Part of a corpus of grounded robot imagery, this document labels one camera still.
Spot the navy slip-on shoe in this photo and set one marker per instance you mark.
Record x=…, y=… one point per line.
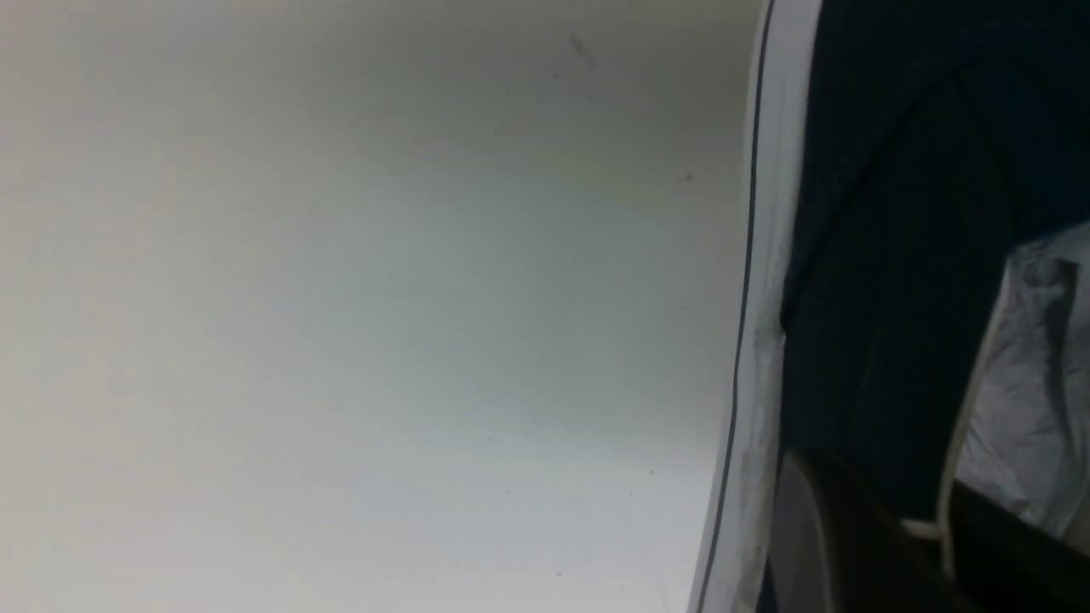
x=907, y=424

